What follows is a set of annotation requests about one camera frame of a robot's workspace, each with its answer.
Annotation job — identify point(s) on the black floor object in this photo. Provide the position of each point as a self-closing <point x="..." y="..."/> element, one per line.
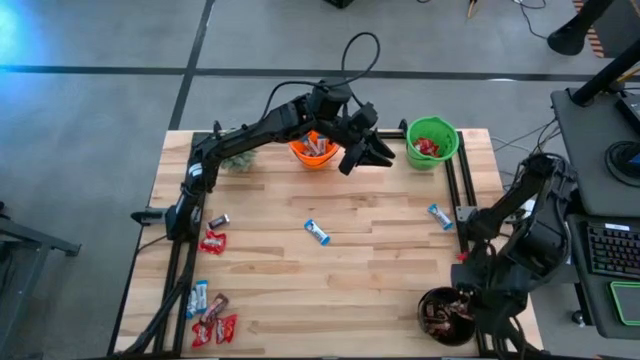
<point x="340" y="2"/>

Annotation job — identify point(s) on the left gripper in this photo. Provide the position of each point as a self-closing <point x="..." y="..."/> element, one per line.
<point x="357" y="130"/>

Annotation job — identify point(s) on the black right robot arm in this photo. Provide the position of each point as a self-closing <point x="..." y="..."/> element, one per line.
<point x="520" y="200"/>

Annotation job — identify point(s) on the black round bucket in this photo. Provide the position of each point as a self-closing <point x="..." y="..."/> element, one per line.
<point x="450" y="337"/>

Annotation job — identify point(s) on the hazard-striped floor mat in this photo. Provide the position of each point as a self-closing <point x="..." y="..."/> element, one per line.
<point x="622" y="25"/>

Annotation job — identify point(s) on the silver aluminium bracket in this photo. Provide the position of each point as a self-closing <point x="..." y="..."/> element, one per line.
<point x="462" y="214"/>

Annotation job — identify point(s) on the artificial green potted plant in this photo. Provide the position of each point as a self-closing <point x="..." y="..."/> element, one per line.
<point x="242" y="161"/>

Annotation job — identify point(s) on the black desk pole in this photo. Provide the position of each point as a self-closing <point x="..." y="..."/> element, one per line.
<point x="605" y="75"/>

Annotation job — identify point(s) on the black round desk device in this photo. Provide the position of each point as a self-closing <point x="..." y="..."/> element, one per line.
<point x="625" y="157"/>

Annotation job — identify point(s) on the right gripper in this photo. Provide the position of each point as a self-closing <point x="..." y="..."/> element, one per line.
<point x="495" y="300"/>

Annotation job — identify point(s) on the black floor stand pole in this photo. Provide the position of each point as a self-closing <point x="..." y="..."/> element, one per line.
<point x="567" y="39"/>

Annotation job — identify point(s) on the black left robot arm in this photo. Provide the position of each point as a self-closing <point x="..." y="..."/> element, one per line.
<point x="250" y="132"/>

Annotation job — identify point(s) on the grey side table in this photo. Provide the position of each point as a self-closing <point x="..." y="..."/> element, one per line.
<point x="590" y="125"/>

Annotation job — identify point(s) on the small dark chocolate bar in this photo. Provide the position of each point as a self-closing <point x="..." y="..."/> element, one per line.
<point x="218" y="220"/>

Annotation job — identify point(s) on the green-edged tray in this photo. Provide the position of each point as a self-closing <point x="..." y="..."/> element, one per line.
<point x="612" y="302"/>

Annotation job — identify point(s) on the green plastic bucket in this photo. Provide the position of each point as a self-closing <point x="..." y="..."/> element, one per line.
<point x="417" y="160"/>

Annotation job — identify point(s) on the grey metal cart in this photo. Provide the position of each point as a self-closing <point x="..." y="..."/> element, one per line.
<point x="30" y="245"/>

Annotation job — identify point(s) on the small red tag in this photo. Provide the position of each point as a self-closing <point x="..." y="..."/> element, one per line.
<point x="463" y="257"/>

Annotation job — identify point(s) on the backlit black keyboard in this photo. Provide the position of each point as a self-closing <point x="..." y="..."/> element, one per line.
<point x="615" y="250"/>

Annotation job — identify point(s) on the orange plastic bucket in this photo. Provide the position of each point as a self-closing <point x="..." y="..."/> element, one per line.
<point x="312" y="161"/>

